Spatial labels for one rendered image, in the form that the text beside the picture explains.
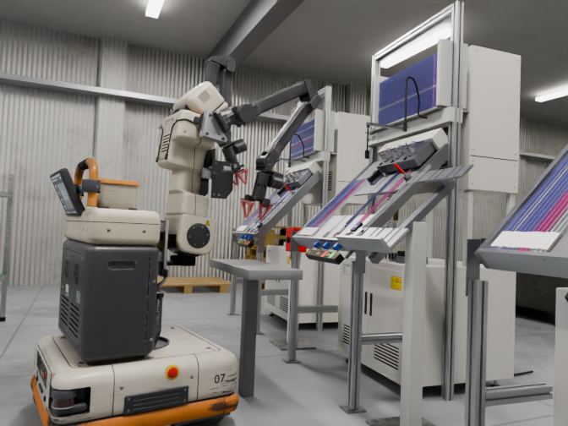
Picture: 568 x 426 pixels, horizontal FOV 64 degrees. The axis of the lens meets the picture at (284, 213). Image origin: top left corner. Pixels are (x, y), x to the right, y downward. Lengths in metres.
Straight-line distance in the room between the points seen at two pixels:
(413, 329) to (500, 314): 0.80
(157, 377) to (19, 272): 4.52
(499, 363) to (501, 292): 0.35
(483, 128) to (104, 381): 2.02
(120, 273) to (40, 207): 4.46
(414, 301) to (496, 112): 1.16
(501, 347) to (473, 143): 1.03
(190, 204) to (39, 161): 4.34
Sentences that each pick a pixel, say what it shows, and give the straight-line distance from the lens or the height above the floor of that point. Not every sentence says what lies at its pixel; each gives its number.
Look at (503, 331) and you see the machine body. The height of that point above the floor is 0.30.
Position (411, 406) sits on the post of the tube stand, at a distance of 1.96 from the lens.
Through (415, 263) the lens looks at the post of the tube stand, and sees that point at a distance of 1.85.
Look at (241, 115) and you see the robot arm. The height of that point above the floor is 1.22.
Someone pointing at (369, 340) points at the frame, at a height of 0.30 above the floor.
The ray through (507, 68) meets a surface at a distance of 2.72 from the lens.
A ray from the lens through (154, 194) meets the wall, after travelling 6.15.
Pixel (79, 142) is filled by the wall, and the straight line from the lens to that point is 6.16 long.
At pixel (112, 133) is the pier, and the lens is 6.06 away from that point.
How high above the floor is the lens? 0.76
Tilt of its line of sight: 2 degrees up
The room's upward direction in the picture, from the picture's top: 2 degrees clockwise
